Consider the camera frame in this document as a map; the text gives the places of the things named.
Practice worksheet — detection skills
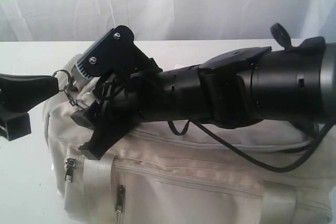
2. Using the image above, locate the cream duffel bag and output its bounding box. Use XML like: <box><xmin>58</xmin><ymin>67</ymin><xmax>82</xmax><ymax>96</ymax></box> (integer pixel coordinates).
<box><xmin>44</xmin><ymin>53</ymin><xmax>336</xmax><ymax>224</ymax></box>

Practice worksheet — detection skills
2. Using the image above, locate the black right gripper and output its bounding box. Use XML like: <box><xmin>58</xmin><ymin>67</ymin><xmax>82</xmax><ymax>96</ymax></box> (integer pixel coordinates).
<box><xmin>70</xmin><ymin>50</ymin><xmax>162</xmax><ymax>160</ymax></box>

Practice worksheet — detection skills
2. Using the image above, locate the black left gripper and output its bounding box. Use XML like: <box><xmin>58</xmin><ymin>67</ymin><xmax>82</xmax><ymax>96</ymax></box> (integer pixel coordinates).
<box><xmin>1</xmin><ymin>74</ymin><xmax>59</xmax><ymax>141</ymax></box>

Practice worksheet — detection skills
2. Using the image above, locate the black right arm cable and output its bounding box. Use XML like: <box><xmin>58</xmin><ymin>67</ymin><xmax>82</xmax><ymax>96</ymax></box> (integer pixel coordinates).
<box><xmin>167</xmin><ymin>119</ymin><xmax>331</xmax><ymax>174</ymax></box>

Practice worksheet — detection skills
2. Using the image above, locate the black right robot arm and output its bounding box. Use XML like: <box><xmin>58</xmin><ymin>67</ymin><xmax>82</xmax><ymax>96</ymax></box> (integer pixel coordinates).
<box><xmin>71</xmin><ymin>37</ymin><xmax>335</xmax><ymax>159</ymax></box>

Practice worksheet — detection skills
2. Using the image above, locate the white sheer curtain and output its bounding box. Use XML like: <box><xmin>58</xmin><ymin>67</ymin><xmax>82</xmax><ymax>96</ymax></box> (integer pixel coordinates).
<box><xmin>1</xmin><ymin>0</ymin><xmax>335</xmax><ymax>42</ymax></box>

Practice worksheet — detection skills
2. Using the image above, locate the metal ring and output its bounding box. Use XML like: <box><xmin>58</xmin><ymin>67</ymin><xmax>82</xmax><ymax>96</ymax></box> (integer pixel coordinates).
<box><xmin>51</xmin><ymin>69</ymin><xmax>73</xmax><ymax>94</ymax></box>

